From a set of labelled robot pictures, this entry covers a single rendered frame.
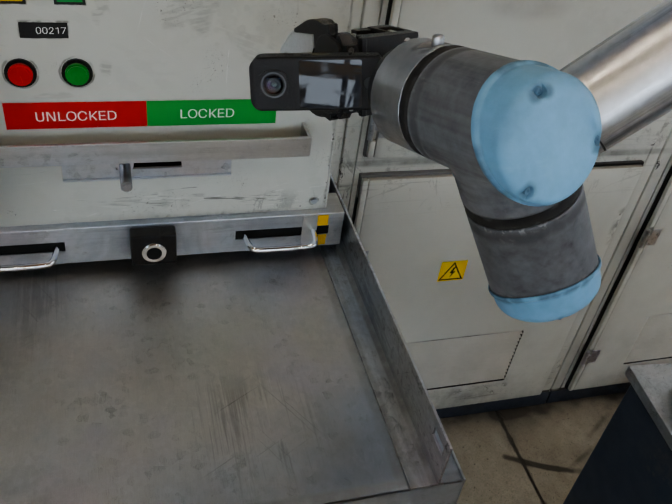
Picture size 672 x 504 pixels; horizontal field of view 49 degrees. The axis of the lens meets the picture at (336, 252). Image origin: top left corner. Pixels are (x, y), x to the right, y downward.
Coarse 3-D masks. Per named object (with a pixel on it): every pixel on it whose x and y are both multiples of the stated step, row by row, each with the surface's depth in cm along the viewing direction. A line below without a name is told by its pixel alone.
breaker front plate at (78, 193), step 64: (128, 0) 81; (192, 0) 83; (256, 0) 85; (320, 0) 87; (0, 64) 82; (128, 64) 86; (192, 64) 88; (0, 128) 87; (64, 128) 89; (128, 128) 91; (192, 128) 93; (256, 128) 96; (320, 128) 98; (0, 192) 92; (64, 192) 94; (128, 192) 97; (192, 192) 99; (256, 192) 102; (320, 192) 105
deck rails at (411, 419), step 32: (352, 224) 106; (352, 256) 107; (352, 288) 106; (352, 320) 101; (384, 320) 96; (384, 352) 97; (384, 384) 93; (416, 384) 86; (384, 416) 89; (416, 416) 87; (416, 448) 86; (448, 448) 79; (416, 480) 82
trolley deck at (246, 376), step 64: (192, 256) 107; (256, 256) 109; (320, 256) 111; (0, 320) 94; (64, 320) 95; (128, 320) 96; (192, 320) 98; (256, 320) 99; (320, 320) 101; (0, 384) 86; (64, 384) 87; (128, 384) 88; (192, 384) 90; (256, 384) 91; (320, 384) 92; (0, 448) 80; (64, 448) 81; (128, 448) 82; (192, 448) 83; (256, 448) 84; (320, 448) 85; (384, 448) 86
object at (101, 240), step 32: (64, 224) 97; (96, 224) 98; (128, 224) 99; (160, 224) 100; (192, 224) 101; (224, 224) 103; (256, 224) 104; (288, 224) 106; (0, 256) 97; (32, 256) 98; (64, 256) 99; (96, 256) 101; (128, 256) 102
